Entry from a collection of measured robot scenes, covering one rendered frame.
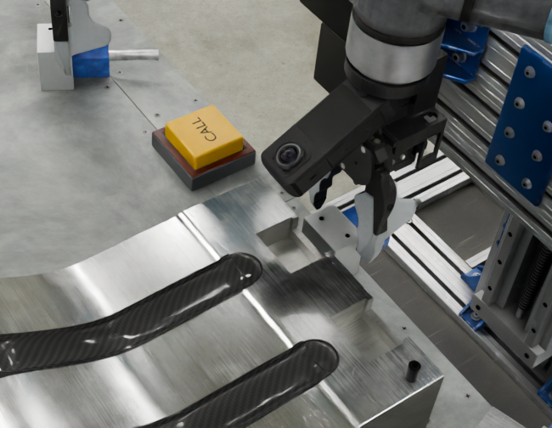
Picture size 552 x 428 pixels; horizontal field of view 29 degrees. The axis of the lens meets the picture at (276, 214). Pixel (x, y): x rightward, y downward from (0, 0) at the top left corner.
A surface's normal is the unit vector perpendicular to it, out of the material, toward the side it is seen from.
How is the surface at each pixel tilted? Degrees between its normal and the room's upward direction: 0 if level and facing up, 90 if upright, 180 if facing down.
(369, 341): 0
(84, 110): 0
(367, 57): 89
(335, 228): 0
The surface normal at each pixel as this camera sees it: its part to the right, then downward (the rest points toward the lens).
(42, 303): 0.43, -0.77
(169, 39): 0.08, -0.67
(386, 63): -0.18, 0.72
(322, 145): -0.35, -0.43
